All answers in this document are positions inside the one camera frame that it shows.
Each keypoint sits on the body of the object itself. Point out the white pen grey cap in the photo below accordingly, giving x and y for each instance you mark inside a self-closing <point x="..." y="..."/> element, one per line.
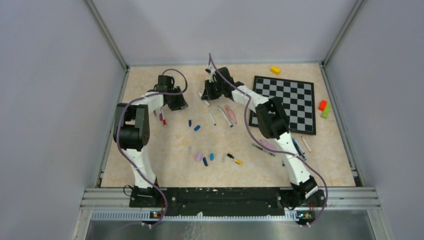
<point x="204" y="100"/>

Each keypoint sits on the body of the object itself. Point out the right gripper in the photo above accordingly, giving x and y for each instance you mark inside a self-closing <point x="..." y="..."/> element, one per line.
<point x="208" y="95"/>

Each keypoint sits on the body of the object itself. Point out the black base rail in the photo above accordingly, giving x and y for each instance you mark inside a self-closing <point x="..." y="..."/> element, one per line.
<point x="224" y="201"/>

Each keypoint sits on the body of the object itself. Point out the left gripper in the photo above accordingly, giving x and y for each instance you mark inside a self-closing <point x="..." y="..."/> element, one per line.
<point x="180" y="102"/>

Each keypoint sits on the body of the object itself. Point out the dark blue marker cap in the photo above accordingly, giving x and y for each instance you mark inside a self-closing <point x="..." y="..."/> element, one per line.
<point x="205" y="162"/>

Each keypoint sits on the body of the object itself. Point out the yellow marker cap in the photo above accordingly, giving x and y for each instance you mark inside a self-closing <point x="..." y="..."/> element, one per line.
<point x="237" y="162"/>

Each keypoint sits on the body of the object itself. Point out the green curved block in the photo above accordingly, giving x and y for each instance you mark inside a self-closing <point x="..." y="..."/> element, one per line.
<point x="326" y="111"/>

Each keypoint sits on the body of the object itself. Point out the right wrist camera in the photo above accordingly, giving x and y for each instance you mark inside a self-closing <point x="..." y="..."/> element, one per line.
<point x="211" y="71"/>

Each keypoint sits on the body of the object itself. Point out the green gel pen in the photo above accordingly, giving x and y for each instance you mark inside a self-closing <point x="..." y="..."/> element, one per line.
<point x="263" y="150"/>

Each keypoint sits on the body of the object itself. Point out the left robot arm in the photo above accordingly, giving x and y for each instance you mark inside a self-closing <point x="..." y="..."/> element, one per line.
<point x="131" y="131"/>

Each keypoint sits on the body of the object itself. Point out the pink highlighter pen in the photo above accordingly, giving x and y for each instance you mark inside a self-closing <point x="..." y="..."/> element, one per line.
<point x="267" y="144"/>

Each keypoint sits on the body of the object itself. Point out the red block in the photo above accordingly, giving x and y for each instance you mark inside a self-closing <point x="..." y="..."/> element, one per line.
<point x="322" y="105"/>

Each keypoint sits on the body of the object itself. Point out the yellow block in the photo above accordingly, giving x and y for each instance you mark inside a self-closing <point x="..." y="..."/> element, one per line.
<point x="275" y="70"/>

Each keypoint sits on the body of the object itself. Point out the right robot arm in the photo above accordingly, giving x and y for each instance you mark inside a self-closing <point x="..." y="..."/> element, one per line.
<point x="273" y="124"/>

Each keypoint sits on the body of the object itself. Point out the pink highlighter cap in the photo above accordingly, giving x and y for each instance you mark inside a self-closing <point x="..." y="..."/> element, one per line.
<point x="198" y="156"/>

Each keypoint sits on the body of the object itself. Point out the black white chessboard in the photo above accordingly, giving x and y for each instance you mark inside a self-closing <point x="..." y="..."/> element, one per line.
<point x="298" y="100"/>

